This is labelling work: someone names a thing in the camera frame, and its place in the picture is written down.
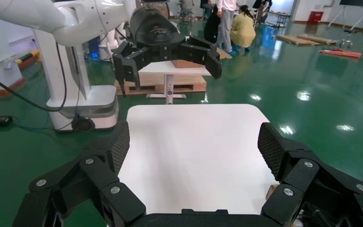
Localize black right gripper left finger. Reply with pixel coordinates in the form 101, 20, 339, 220
12, 121, 147, 227

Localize yellow black floor barrier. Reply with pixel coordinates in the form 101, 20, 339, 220
15, 49, 42, 70

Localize person in white shirt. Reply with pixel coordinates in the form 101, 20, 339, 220
216, 0, 238, 53

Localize white pedestal table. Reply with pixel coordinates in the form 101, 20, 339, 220
138, 60, 213, 105

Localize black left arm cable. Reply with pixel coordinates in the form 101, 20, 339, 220
0, 42, 68, 113

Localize person in black clothes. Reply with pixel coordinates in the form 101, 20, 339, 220
203, 5, 223, 44

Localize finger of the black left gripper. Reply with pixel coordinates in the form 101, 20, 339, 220
161, 35, 223, 80
112, 40, 163, 98

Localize wooden pallet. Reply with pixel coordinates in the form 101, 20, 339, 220
114, 74, 207, 96

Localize white wheeled robot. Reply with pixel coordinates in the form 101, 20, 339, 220
33, 29, 121, 133

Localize small cardboard box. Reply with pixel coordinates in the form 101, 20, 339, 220
170, 59, 204, 69

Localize blue floor cable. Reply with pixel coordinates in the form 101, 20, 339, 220
11, 122, 56, 132

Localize long wooden plank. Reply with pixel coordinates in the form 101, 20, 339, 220
296, 33, 338, 45
277, 33, 323, 47

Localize flat cardboard sheet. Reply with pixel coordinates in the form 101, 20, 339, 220
216, 46, 233, 61

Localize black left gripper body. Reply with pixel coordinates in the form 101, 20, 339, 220
130, 6, 187, 48

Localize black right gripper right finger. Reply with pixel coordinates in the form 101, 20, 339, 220
258, 122, 363, 227

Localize brown cardboard box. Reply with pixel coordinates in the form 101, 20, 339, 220
265, 183, 280, 201

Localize black screen on tripod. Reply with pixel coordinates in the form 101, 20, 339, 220
327, 0, 363, 39

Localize person in yellow coat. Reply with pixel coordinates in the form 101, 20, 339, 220
229, 4, 258, 53

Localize red flat floor panels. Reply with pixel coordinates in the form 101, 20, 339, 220
319, 46, 363, 60

